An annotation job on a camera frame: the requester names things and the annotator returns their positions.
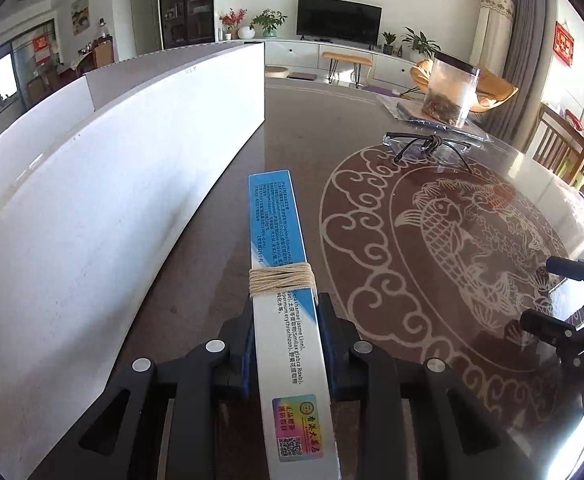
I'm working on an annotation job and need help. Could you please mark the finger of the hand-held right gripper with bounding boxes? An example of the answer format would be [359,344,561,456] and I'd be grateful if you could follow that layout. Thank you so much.
[546,255,584,286]
[519,309,580,348]

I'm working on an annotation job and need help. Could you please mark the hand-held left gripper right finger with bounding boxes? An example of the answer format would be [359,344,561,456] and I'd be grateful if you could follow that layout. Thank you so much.
[317,292,533,480]

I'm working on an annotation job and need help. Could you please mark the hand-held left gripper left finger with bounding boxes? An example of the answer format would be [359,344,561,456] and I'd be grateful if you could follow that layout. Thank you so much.
[27,302,268,480]

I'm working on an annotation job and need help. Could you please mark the blue and white ointment box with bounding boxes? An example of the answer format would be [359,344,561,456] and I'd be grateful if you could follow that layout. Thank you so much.
[248,170,342,480]

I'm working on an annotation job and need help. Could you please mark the wooden dining chair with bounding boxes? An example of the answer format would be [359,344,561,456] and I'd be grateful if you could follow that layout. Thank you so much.
[524,102,584,206]

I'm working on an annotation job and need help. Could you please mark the white foam board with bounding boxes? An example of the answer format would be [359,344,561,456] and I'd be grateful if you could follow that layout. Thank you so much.
[0,41,265,480]

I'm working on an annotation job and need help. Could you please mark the orange lounge chair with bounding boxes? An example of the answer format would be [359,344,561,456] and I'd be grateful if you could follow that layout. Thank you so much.
[402,57,519,113]

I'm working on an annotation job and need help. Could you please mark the grey curtain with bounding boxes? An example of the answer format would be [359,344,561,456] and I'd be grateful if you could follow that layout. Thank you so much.
[499,0,560,151]

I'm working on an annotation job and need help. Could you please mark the clear plastic jar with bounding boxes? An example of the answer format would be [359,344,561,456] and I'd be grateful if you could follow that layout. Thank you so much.
[420,51,480,127]

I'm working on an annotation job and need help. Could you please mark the clear plastic bag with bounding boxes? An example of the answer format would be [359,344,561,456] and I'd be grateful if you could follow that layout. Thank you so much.
[377,96,490,142]

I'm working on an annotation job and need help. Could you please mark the lace covered air conditioner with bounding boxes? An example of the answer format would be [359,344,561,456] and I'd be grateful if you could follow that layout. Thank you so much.
[469,0,515,78]

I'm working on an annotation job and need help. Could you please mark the large leafy potted plant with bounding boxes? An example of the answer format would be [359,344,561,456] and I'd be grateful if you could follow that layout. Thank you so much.
[401,27,442,61]

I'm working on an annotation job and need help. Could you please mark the wooden bench stool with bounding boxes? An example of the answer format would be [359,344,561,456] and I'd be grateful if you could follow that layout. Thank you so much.
[321,51,374,83]

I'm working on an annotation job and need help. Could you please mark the white television cabinet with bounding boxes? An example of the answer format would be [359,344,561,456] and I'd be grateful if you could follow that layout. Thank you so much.
[264,39,423,86]

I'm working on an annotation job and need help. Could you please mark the black television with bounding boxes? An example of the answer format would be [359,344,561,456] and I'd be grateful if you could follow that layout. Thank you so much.
[297,0,383,46]

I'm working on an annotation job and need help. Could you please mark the green potted plant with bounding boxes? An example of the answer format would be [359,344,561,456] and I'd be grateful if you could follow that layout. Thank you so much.
[249,9,288,38]

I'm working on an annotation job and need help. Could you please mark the red flowers in vase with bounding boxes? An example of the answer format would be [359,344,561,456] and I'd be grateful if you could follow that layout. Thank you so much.
[219,8,248,41]

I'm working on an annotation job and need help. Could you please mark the dark display cabinet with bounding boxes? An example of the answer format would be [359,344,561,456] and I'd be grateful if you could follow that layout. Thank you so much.
[159,0,215,51]

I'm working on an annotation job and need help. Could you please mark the dark framed glass door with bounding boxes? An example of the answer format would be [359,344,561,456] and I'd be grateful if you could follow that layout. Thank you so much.
[0,17,58,133]

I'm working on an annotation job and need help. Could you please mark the red wall hanging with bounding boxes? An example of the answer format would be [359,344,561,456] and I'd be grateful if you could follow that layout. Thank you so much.
[553,22,578,66]

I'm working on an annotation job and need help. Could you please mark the wall painting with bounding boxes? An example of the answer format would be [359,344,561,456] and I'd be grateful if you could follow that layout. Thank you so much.
[71,0,90,36]

